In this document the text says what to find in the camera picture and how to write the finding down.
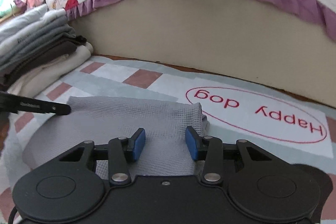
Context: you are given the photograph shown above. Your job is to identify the beige bed base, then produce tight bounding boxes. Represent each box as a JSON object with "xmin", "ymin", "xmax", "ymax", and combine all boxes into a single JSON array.
[{"xmin": 67, "ymin": 0, "xmax": 336, "ymax": 109}]

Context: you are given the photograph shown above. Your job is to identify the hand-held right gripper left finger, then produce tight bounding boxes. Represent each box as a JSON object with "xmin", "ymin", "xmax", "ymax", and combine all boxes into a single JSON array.
[{"xmin": 59, "ymin": 127, "xmax": 146, "ymax": 186}]

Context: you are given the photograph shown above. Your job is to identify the folded pale blue shirt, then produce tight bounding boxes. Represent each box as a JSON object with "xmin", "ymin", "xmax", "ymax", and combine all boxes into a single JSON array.
[{"xmin": 0, "ymin": 4, "xmax": 50, "ymax": 38}]

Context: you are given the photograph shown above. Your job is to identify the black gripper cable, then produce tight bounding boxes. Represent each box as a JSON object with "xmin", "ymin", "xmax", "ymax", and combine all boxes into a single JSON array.
[{"xmin": 8, "ymin": 207, "xmax": 21, "ymax": 224}]

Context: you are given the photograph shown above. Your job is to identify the grey waffle-knit shirt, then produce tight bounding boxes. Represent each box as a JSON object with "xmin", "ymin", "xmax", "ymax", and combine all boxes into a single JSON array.
[{"xmin": 22, "ymin": 96, "xmax": 210, "ymax": 177}]

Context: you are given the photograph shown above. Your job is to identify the folded cream garment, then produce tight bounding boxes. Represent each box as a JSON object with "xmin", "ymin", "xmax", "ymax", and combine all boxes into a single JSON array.
[{"xmin": 8, "ymin": 42, "xmax": 94, "ymax": 98}]

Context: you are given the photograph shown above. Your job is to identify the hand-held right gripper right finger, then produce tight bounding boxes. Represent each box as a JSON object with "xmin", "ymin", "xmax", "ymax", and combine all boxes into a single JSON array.
[{"xmin": 185, "ymin": 126, "xmax": 273, "ymax": 184}]

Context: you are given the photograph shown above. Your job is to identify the folded brown sweater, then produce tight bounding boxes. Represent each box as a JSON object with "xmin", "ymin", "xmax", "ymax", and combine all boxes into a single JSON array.
[{"xmin": 0, "ymin": 35, "xmax": 87, "ymax": 85}]

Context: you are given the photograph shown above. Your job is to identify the folded grey garment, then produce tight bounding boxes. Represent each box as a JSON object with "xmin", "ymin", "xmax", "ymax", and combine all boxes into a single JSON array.
[{"xmin": 0, "ymin": 16, "xmax": 76, "ymax": 65}]

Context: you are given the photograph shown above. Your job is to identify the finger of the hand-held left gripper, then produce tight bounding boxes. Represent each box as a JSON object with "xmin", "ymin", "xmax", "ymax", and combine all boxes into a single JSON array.
[{"xmin": 0, "ymin": 91, "xmax": 72, "ymax": 116}]

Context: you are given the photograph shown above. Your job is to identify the checked pink and grey rug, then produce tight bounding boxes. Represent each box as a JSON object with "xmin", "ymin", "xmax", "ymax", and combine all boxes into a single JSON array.
[{"xmin": 0, "ymin": 55, "xmax": 336, "ymax": 224}]

